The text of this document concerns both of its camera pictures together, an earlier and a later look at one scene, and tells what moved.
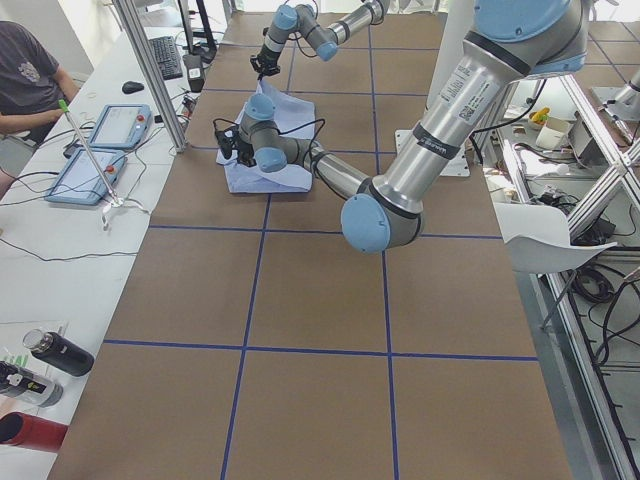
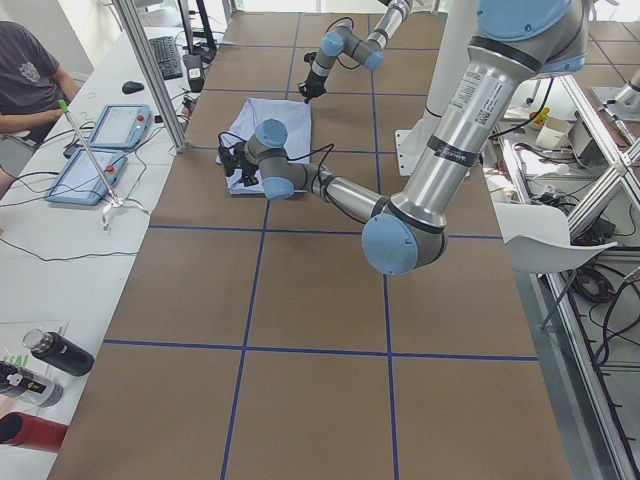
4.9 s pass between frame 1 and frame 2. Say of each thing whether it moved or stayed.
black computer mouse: stayed
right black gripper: moved
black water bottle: stayed
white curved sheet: stayed
